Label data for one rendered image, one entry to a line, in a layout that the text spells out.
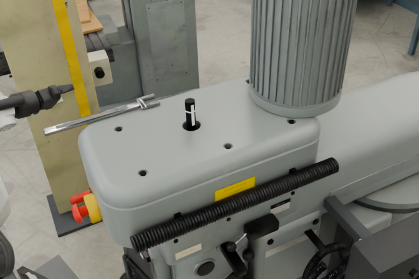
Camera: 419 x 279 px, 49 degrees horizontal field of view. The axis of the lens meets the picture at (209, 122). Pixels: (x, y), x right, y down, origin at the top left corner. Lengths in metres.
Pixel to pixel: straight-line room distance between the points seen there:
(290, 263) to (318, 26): 0.65
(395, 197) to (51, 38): 1.97
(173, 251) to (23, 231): 2.53
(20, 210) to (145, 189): 2.81
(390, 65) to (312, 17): 4.21
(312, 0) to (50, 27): 1.98
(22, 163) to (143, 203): 3.18
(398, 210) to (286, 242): 0.32
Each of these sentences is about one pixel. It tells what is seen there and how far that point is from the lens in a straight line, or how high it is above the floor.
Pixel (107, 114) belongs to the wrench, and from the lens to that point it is 0.99.
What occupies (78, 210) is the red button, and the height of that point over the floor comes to 1.78.
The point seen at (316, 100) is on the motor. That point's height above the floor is 1.93.
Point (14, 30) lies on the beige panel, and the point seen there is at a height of 1.41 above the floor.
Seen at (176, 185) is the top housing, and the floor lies 1.87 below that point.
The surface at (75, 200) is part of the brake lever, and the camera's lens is 1.09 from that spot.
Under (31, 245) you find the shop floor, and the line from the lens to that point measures 3.36.
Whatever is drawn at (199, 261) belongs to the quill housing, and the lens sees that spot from 1.10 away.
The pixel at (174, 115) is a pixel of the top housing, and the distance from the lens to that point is 0.97.
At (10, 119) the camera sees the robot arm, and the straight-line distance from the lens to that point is 1.65.
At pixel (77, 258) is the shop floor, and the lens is 3.19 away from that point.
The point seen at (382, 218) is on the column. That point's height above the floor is 1.52.
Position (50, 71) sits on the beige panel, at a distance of 2.76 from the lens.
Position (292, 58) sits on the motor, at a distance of 0.89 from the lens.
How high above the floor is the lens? 2.47
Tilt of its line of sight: 38 degrees down
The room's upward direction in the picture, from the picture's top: 2 degrees counter-clockwise
